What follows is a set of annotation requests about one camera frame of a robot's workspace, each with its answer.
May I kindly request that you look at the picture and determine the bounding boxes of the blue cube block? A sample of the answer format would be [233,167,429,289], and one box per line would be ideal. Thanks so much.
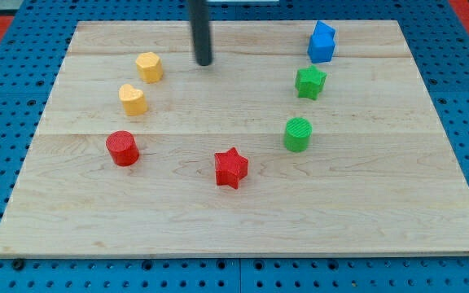
[307,34,335,63]

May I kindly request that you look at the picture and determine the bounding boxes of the red cylinder block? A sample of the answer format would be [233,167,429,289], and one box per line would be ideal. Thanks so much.
[105,130,139,167]

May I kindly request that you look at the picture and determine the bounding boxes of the blue triangle block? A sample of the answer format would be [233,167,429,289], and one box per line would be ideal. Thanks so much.
[313,20,335,38]

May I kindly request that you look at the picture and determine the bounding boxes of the yellow hexagon block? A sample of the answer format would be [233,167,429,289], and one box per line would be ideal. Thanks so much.
[135,52,164,84]

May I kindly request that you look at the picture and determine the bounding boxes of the green star block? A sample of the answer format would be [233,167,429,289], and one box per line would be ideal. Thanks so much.
[295,65,327,100]

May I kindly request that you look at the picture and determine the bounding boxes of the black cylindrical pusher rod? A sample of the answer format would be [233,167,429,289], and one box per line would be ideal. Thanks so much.
[188,0,213,66]

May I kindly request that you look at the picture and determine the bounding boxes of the light wooden board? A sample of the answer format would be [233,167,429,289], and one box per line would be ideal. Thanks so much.
[0,20,469,259]

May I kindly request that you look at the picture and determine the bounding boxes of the red star block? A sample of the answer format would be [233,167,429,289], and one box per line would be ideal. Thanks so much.
[214,147,248,189]

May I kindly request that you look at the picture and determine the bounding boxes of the green cylinder block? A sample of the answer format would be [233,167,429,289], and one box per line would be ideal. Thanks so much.
[283,117,312,152]

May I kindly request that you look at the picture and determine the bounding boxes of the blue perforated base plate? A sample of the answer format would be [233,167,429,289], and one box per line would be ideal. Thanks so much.
[0,0,469,292]

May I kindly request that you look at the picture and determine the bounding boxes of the yellow heart block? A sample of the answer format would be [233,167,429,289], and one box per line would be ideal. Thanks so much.
[118,84,148,116]

